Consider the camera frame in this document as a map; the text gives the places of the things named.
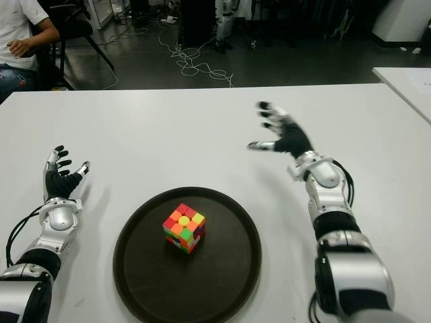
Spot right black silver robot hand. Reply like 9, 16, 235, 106
247, 100, 316, 159

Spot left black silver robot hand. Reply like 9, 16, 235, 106
42, 144, 91, 203

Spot multicoloured Rubik's cube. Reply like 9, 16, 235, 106
162, 203, 207, 255

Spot dark brown round plate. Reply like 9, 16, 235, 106
112, 186, 263, 323

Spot white side table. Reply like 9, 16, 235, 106
372, 66, 431, 125

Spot grey folding metal stand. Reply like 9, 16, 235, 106
331, 9, 354, 40

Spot standing silver humanoid robot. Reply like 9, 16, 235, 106
213, 0, 242, 55

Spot white paper sheet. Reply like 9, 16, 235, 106
410, 79, 431, 97

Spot black cabinet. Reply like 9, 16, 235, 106
180, 0, 216, 46

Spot black chair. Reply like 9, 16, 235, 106
32, 0, 115, 92

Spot person in white shirt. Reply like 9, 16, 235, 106
0, 0, 61, 102

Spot white glass display cabinet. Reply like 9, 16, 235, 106
84, 0, 114, 31

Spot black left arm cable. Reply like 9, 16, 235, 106
5, 205, 45, 266

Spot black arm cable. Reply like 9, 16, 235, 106
333, 159, 356, 209
5, 205, 45, 266

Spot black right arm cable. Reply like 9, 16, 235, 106
333, 159, 356, 209

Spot tangled white floor cable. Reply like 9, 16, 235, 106
158, 20, 235, 89

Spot white pedestal cabinet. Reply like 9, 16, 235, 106
370, 0, 431, 43

